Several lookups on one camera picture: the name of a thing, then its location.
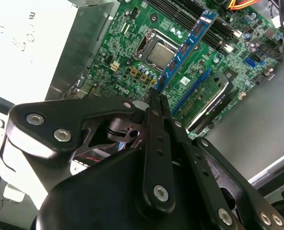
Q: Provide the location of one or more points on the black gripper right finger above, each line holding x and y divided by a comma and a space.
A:
204, 172

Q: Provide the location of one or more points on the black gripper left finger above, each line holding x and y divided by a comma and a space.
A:
48, 124

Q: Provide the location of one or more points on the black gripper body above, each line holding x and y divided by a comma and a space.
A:
96, 203

